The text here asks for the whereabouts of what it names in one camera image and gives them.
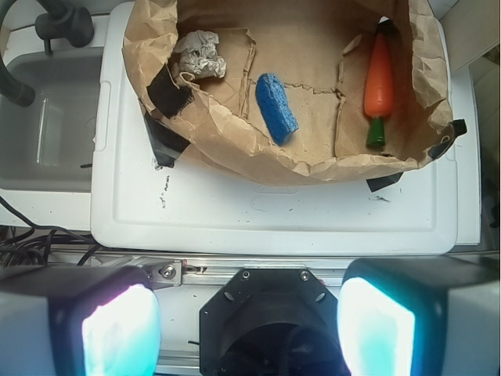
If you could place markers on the crumpled grey paper ball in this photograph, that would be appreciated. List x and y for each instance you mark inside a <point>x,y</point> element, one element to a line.
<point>197,54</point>

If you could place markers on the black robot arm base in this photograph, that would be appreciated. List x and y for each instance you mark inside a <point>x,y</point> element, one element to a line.
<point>253,328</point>

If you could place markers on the blue sponge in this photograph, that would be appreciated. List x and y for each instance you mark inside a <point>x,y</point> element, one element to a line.
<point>275,110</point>

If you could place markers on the aluminium frame rail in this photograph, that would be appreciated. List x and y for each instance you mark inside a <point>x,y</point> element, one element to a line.
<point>177,269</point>

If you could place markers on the orange toy carrot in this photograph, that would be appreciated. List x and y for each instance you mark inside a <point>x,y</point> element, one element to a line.
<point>379,92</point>

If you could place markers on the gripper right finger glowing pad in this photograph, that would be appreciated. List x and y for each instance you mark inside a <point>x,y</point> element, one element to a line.
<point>421,316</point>

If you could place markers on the grey sink basin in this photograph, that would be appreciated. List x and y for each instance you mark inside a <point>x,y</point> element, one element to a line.
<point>48,146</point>

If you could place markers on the brown paper bag tray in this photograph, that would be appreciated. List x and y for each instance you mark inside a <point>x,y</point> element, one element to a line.
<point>320,51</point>

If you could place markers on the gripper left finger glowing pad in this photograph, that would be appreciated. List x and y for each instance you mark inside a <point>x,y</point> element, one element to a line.
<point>78,320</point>

